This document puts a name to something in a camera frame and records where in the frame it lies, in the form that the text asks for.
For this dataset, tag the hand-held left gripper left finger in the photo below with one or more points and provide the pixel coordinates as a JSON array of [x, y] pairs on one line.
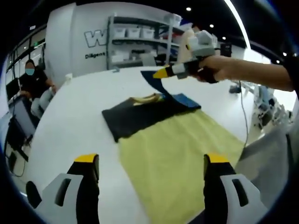
[[86, 186]]

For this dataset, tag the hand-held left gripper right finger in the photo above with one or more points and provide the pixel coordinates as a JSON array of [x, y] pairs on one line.
[[215, 186]]

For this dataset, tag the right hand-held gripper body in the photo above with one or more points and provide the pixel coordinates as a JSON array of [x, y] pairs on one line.
[[203, 45]]

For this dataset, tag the yellow blue black garment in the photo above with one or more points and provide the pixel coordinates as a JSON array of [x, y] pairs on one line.
[[177, 144]]

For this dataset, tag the person's right hand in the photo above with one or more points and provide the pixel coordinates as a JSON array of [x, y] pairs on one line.
[[210, 70]]

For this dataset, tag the black monitor on stand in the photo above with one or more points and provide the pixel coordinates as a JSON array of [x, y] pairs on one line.
[[226, 49]]

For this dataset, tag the grey metal shelf unit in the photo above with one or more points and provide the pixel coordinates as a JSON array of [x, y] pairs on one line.
[[149, 42]]

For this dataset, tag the translucent storage bin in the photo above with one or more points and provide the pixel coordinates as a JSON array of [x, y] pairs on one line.
[[172, 19]]

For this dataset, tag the ceiling light strip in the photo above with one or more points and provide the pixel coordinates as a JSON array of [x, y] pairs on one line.
[[238, 21]]

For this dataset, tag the white storage box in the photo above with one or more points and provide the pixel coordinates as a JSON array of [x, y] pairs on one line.
[[119, 33], [148, 32], [133, 32]]

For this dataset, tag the grey chair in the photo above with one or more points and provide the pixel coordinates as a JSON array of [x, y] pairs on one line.
[[264, 168]]

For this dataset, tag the small grey clip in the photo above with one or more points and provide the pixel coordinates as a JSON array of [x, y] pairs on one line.
[[116, 70]]

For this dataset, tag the dark desktop monitor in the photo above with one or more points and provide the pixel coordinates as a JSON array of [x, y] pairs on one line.
[[22, 119]]

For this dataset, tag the white paper cup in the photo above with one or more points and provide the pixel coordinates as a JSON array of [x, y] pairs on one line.
[[69, 77]]

